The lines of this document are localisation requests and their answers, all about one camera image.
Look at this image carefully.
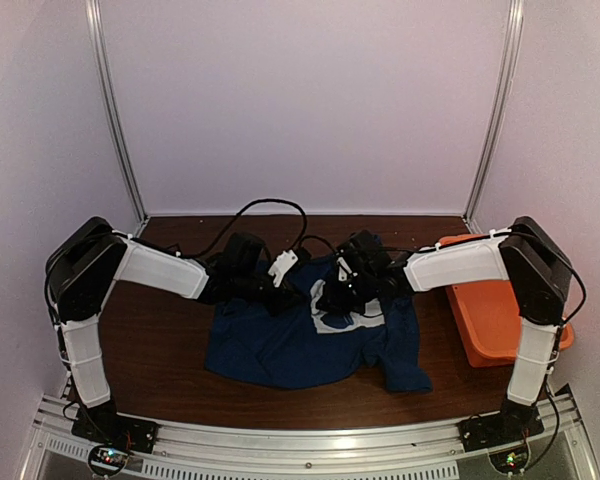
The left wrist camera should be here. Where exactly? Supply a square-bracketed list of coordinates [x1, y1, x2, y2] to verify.
[267, 248, 311, 288]

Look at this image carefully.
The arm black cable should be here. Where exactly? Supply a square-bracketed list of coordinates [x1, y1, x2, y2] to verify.
[299, 234, 416, 261]
[44, 198, 309, 301]

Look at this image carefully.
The navy white clothing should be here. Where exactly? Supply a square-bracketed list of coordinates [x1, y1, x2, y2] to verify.
[204, 256, 433, 392]

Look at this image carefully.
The circuit board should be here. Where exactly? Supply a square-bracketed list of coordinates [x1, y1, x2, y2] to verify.
[489, 445, 530, 476]
[87, 444, 131, 476]

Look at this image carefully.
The front aluminium rail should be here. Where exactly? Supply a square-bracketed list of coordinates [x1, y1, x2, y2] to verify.
[29, 384, 600, 480]

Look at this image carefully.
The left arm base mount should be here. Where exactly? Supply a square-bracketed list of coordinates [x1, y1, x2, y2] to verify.
[71, 413, 159, 454]

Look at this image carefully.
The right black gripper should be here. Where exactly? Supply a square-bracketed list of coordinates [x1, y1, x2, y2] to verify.
[316, 270, 378, 316]

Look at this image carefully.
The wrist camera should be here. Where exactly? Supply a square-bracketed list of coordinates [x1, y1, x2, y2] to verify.
[267, 248, 311, 288]
[336, 256, 356, 283]

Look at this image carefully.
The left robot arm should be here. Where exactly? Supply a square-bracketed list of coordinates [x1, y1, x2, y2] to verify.
[44, 217, 305, 444]

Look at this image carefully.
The left aluminium frame post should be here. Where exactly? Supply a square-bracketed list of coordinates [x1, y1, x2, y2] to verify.
[85, 0, 148, 223]

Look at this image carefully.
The right aluminium frame post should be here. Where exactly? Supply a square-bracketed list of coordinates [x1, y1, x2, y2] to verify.
[463, 0, 525, 233]

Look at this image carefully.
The aluminium frame post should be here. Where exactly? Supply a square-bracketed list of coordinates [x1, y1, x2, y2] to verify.
[463, 0, 525, 233]
[85, 0, 148, 223]

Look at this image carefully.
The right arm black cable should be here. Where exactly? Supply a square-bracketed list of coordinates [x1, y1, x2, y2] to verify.
[299, 234, 416, 261]

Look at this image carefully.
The orange plastic bin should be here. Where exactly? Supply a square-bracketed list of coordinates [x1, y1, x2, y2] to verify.
[438, 234, 575, 369]

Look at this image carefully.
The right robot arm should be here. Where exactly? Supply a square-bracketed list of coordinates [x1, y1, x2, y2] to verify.
[314, 216, 577, 442]

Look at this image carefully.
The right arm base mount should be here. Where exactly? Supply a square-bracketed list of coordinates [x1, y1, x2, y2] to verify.
[457, 412, 544, 452]

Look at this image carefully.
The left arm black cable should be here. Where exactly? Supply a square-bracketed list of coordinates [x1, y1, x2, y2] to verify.
[44, 198, 309, 301]

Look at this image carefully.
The right circuit board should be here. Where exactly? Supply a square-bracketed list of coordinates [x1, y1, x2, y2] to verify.
[489, 445, 530, 476]

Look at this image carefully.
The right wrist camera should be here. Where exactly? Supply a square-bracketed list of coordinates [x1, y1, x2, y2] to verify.
[336, 256, 356, 283]

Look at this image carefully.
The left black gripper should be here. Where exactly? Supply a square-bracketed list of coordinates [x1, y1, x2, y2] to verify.
[234, 270, 308, 317]

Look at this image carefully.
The left circuit board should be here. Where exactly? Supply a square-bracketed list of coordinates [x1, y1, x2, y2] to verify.
[87, 444, 131, 476]

